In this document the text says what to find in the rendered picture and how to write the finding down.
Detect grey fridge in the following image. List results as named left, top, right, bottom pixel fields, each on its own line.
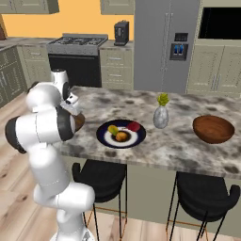
left=133, top=0, right=202, bottom=95

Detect grey vase with yellow plant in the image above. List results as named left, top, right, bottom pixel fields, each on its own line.
left=153, top=92, right=170, bottom=130

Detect pale green drawer unit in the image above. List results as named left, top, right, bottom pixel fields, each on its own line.
left=99, top=40, right=136, bottom=91

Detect pale green base cupboards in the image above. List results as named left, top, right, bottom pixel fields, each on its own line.
left=16, top=43, right=53, bottom=89

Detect red fruit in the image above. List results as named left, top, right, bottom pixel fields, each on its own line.
left=126, top=120, right=141, bottom=133

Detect pale green tall cupboard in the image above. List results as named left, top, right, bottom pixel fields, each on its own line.
left=185, top=0, right=241, bottom=97

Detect yellow green fruit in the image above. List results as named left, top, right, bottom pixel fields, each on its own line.
left=107, top=124, right=120, bottom=137

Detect black coffee machine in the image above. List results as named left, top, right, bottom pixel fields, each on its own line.
left=113, top=20, right=131, bottom=47

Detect black built-in oven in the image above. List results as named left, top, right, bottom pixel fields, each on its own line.
left=198, top=7, right=241, bottom=40

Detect orange fruit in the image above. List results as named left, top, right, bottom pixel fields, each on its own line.
left=115, top=131, right=129, bottom=143

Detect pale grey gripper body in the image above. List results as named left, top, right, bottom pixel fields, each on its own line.
left=60, top=100, right=84, bottom=117

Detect dark blue white plate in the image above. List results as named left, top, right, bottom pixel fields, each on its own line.
left=95, top=119, right=147, bottom=150

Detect grey black cooker range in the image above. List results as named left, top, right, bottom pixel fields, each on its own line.
left=46, top=32, right=109, bottom=89

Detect brown wooden bowl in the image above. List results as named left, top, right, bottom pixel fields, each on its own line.
left=192, top=114, right=236, bottom=145
left=74, top=112, right=87, bottom=133

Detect pale green wall cupboards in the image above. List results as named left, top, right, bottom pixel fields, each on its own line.
left=0, top=0, right=60, bottom=15
left=100, top=0, right=136, bottom=16

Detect grey green side cupboards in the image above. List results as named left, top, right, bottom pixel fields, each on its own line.
left=0, top=44, right=28, bottom=109

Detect black bar stool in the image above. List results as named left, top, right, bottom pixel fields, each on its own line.
left=71, top=159, right=128, bottom=241
left=166, top=170, right=241, bottom=241

